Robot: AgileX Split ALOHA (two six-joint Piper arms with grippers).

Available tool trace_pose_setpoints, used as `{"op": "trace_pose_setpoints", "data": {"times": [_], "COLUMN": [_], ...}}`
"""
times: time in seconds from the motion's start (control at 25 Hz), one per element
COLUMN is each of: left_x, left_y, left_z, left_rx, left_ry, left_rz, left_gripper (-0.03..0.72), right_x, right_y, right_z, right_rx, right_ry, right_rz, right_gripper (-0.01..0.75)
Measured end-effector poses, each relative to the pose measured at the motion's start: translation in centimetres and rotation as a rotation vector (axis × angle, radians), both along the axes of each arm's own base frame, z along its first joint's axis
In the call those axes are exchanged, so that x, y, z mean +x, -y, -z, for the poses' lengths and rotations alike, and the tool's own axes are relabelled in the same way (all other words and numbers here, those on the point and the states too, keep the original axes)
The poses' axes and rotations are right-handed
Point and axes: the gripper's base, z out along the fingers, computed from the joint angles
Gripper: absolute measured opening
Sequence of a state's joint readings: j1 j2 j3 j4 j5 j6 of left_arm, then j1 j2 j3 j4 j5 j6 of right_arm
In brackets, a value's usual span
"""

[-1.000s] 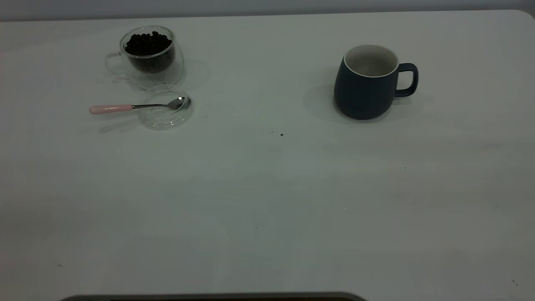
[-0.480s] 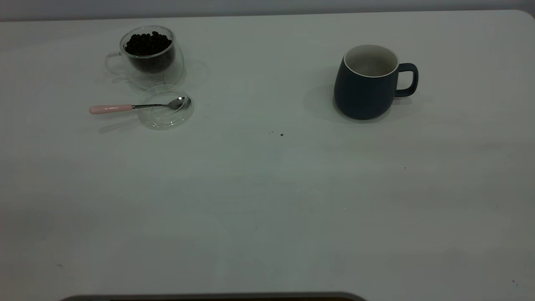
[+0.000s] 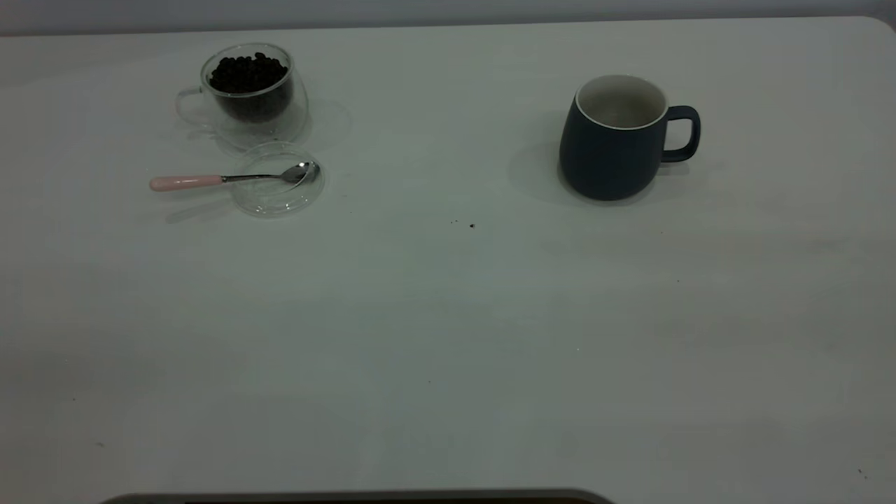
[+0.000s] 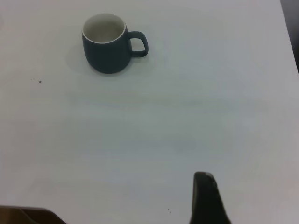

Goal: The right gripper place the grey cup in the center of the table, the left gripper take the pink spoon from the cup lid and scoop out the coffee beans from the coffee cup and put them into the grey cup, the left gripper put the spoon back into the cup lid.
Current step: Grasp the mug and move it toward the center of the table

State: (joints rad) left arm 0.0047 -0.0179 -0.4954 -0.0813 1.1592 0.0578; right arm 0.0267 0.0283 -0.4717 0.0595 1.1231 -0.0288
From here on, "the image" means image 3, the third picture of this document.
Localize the dark grey ceramic mug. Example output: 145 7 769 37
558 74 701 202

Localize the clear glass cup with handle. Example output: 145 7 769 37
175 43 310 151

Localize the dark coffee beans heap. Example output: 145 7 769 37
209 52 293 125

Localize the clear round glass lid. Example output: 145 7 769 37
231 141 326 218

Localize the metal spoon with pink handle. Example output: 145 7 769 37
149 162 321 193

